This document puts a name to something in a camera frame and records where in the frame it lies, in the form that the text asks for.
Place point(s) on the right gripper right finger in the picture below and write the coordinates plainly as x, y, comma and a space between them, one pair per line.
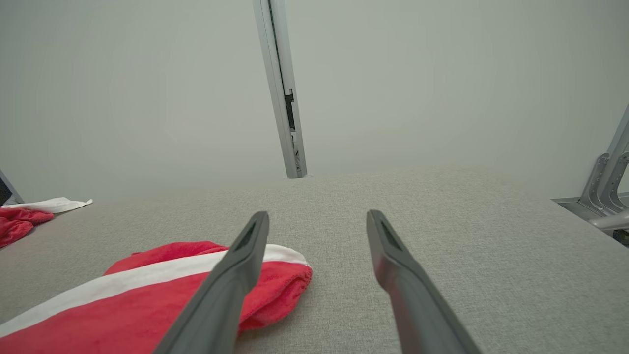
417, 305

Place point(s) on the red jersey with white sleeves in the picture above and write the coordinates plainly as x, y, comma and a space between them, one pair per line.
19, 223

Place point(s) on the grey metal stand bracket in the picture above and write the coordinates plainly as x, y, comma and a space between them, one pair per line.
602, 191

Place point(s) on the red shorts with white stripe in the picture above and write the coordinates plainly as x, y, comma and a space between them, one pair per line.
123, 319

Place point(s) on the grey partition joint post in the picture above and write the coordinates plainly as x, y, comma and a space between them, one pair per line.
282, 98

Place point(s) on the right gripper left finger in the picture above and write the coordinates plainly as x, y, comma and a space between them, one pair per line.
221, 305

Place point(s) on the grey partition edge strip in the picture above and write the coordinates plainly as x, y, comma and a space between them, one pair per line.
12, 191

